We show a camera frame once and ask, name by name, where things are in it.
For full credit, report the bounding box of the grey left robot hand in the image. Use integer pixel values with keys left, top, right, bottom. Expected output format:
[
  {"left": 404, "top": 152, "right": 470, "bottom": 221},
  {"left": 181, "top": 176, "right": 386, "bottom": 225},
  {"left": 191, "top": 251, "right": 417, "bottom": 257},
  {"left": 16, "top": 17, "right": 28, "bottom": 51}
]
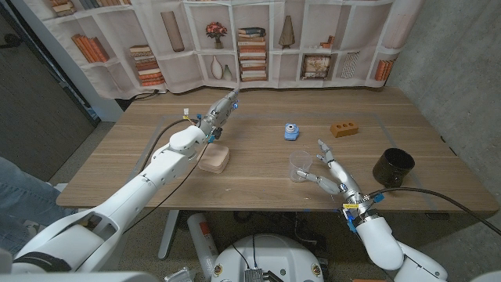
[{"left": 200, "top": 88, "right": 241, "bottom": 138}]

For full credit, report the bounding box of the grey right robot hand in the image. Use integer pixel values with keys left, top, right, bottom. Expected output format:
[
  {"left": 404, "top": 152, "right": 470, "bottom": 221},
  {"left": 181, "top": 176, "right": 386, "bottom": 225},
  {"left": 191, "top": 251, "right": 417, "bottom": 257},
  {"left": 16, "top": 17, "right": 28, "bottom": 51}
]
[{"left": 296, "top": 139, "right": 367, "bottom": 204}]

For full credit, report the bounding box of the clear plastic measuring cup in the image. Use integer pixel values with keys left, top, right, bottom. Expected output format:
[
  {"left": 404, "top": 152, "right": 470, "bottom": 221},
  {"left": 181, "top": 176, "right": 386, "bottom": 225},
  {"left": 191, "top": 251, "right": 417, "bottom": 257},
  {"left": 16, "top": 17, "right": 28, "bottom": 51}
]
[{"left": 288, "top": 150, "right": 313, "bottom": 183}]

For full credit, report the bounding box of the black cup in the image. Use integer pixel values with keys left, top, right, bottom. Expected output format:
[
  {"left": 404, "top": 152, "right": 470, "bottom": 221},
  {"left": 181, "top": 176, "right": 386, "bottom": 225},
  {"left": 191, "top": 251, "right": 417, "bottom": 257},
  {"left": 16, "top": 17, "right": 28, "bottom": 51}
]
[{"left": 372, "top": 147, "right": 416, "bottom": 189}]

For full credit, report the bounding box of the orange brick block with holes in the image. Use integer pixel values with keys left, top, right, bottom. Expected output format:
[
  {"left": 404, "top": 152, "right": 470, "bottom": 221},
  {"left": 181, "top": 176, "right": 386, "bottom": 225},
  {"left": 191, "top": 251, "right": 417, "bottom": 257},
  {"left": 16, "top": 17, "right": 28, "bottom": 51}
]
[{"left": 330, "top": 120, "right": 359, "bottom": 139}]

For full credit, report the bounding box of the printed bookshelf backdrop cloth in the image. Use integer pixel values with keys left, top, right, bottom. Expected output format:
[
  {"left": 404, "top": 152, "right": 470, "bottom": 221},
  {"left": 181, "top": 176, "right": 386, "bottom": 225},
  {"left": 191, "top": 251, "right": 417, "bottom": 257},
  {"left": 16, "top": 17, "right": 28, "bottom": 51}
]
[{"left": 23, "top": 0, "right": 426, "bottom": 99}]

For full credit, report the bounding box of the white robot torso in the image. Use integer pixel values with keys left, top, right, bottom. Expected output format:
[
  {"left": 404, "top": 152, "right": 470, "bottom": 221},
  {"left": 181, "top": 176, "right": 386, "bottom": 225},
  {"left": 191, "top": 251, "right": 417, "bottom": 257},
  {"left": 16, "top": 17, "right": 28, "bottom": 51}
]
[{"left": 211, "top": 233, "right": 325, "bottom": 282}]

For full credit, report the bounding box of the white roll with orange label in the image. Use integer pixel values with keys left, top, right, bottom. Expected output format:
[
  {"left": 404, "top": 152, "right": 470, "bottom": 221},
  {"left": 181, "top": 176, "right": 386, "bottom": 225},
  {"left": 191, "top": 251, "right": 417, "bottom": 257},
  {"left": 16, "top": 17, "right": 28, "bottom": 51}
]
[{"left": 186, "top": 212, "right": 219, "bottom": 281}]

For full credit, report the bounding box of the white table leg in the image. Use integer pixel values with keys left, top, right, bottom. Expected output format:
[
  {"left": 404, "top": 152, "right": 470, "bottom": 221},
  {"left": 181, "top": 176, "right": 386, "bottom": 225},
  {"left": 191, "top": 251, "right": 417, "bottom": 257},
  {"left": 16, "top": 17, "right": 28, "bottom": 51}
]
[{"left": 157, "top": 210, "right": 180, "bottom": 261}]

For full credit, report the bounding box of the dark grey door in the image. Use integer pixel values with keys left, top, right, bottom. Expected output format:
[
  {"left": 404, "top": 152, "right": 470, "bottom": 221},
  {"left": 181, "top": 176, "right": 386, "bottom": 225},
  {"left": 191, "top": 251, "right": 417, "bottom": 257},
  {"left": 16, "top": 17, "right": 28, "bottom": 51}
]
[{"left": 0, "top": 3, "right": 99, "bottom": 183}]

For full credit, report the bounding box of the person leg in jeans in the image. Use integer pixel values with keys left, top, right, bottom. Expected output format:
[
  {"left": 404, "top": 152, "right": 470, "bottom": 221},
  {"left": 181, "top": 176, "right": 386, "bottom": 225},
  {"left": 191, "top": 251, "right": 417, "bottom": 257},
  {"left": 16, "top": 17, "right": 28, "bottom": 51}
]
[{"left": 0, "top": 156, "right": 77, "bottom": 255}]

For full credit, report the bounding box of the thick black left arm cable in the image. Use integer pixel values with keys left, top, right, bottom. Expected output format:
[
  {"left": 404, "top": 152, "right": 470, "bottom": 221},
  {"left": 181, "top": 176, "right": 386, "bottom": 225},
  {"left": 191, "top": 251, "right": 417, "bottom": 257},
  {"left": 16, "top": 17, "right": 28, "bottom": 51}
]
[{"left": 139, "top": 117, "right": 200, "bottom": 173}]

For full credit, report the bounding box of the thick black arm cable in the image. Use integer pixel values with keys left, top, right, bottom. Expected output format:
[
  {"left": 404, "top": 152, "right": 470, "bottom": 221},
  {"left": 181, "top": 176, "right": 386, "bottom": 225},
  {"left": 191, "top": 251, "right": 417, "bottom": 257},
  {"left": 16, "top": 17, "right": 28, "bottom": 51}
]
[
  {"left": 139, "top": 117, "right": 200, "bottom": 173},
  {"left": 363, "top": 186, "right": 501, "bottom": 236}
]

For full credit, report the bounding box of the blue toy camera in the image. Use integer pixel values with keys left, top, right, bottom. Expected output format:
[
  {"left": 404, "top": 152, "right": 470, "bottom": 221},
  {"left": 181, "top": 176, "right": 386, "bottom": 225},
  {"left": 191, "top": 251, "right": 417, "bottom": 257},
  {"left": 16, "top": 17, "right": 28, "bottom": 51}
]
[{"left": 283, "top": 122, "right": 301, "bottom": 142}]

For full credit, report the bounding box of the black floor cable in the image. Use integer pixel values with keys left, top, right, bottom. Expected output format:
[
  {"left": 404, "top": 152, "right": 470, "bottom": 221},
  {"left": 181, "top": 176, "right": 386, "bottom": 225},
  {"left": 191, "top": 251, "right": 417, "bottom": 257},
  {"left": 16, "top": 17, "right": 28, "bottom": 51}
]
[{"left": 128, "top": 89, "right": 160, "bottom": 102}]

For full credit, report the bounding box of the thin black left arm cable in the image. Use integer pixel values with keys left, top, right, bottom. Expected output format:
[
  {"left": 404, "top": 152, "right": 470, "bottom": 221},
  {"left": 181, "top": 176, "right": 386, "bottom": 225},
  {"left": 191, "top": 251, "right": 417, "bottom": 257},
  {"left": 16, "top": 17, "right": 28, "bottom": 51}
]
[{"left": 123, "top": 140, "right": 211, "bottom": 234}]

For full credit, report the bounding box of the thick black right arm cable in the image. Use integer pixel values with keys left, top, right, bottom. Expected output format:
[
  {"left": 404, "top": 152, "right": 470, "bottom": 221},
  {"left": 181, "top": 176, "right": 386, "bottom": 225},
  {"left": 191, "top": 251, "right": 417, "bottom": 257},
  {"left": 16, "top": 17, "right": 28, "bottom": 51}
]
[{"left": 363, "top": 186, "right": 501, "bottom": 236}]

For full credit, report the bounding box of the metal door lever handle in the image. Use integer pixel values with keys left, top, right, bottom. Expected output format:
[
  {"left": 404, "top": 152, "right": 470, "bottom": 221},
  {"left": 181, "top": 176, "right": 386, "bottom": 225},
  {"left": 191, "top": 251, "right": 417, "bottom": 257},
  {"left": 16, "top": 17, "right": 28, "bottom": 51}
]
[{"left": 0, "top": 33, "right": 23, "bottom": 50}]

